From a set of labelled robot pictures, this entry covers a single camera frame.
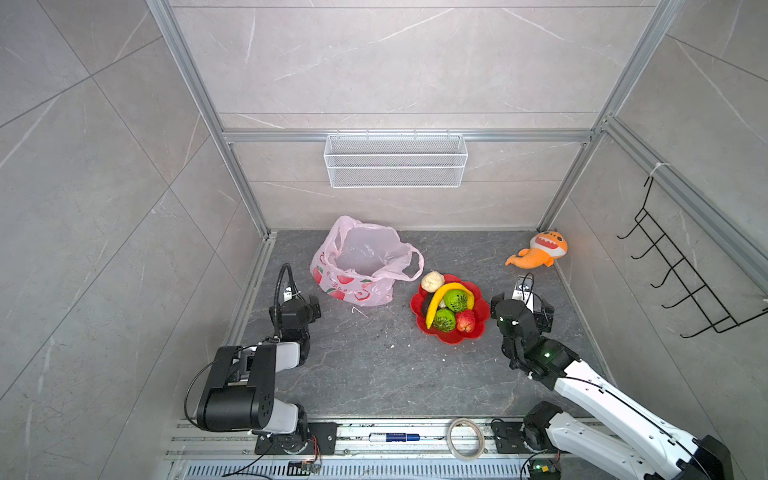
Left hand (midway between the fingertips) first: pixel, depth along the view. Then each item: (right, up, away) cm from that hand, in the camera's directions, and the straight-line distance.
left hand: (297, 296), depth 92 cm
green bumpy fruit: (+46, -7, -4) cm, 46 cm away
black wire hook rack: (+96, 0, -34) cm, 102 cm away
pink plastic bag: (+19, +10, +16) cm, 27 cm away
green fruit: (+49, -1, -5) cm, 50 cm away
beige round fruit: (+43, +5, +1) cm, 43 cm away
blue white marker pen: (+26, -33, -19) cm, 46 cm away
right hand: (+65, +1, -15) cm, 67 cm away
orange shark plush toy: (+85, +16, +13) cm, 88 cm away
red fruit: (+52, -7, -4) cm, 53 cm away
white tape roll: (+45, -35, -21) cm, 60 cm away
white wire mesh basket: (+32, +45, +8) cm, 56 cm away
